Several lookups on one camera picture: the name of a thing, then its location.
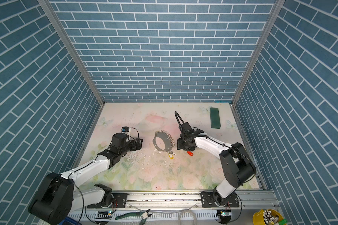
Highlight metal key organizer ring plate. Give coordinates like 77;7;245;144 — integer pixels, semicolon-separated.
153;130;175;154

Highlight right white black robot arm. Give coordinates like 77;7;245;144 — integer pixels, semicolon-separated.
177;122;256;206

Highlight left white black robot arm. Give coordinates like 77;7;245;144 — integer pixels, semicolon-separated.
28;132;143;225

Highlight green rectangular block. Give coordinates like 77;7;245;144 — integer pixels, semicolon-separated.
209;107;221;129

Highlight clear plastic tube loop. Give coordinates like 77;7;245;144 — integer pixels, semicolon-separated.
177;209;198;225

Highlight yellow cup with screws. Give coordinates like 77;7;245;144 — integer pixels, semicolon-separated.
253;209;288;225

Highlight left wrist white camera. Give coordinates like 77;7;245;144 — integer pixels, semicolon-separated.
121;126;130;133

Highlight green handled pliers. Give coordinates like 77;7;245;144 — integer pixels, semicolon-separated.
115;209;153;225

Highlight aluminium mounting rail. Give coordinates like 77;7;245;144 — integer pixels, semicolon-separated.
45;190;282;225

